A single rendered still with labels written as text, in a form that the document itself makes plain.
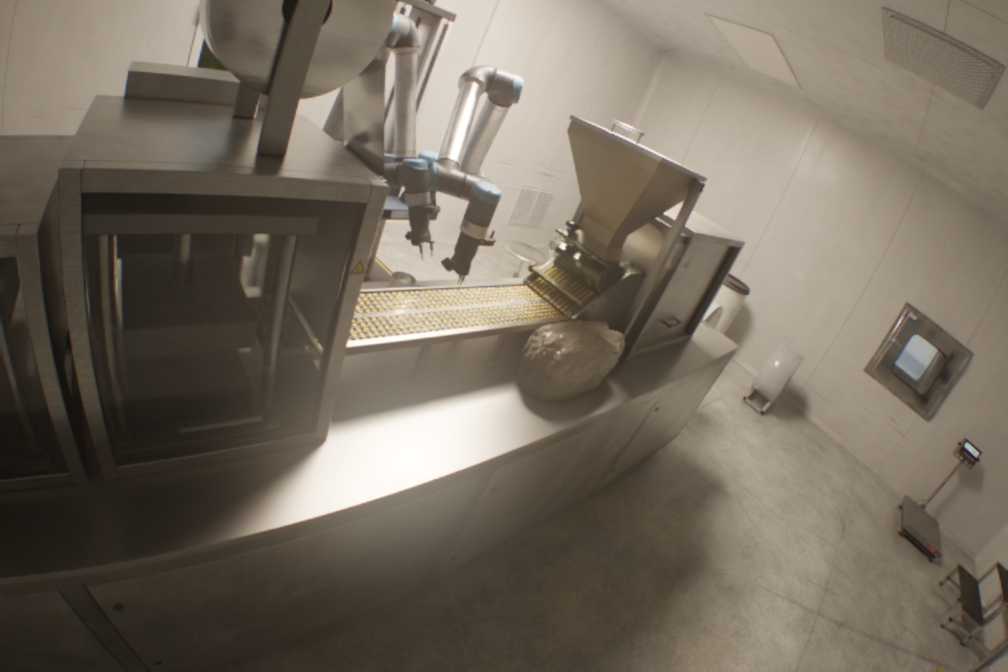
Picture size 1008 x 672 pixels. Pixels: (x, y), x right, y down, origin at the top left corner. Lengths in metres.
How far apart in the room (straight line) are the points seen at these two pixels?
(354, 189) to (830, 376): 4.70
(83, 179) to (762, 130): 5.12
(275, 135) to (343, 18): 0.20
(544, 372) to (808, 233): 3.96
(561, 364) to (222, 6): 1.09
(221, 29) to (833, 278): 4.79
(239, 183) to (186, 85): 0.44
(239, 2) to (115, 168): 0.27
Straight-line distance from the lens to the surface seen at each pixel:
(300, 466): 0.95
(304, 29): 0.70
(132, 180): 0.61
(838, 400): 5.03
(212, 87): 1.03
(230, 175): 0.62
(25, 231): 0.66
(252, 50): 0.71
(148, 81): 1.02
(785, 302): 4.96
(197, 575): 0.94
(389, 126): 2.37
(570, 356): 1.28
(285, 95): 0.70
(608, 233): 1.52
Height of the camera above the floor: 1.54
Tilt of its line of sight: 24 degrees down
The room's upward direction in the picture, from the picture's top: 23 degrees clockwise
